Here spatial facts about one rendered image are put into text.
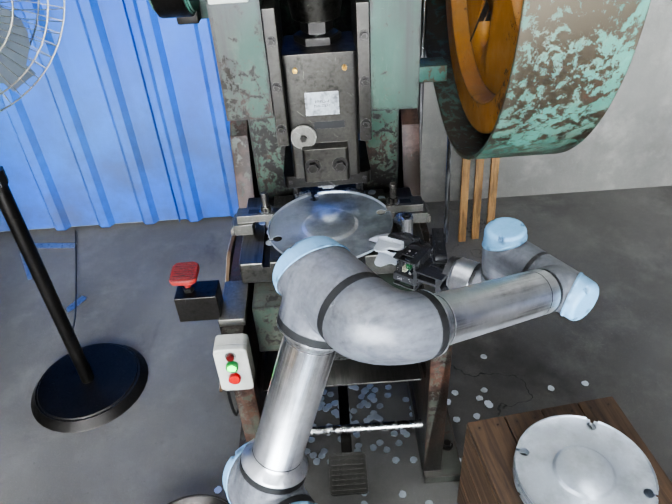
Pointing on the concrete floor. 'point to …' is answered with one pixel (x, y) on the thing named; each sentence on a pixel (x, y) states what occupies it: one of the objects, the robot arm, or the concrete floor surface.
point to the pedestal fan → (75, 397)
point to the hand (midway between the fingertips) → (376, 240)
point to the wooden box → (478, 443)
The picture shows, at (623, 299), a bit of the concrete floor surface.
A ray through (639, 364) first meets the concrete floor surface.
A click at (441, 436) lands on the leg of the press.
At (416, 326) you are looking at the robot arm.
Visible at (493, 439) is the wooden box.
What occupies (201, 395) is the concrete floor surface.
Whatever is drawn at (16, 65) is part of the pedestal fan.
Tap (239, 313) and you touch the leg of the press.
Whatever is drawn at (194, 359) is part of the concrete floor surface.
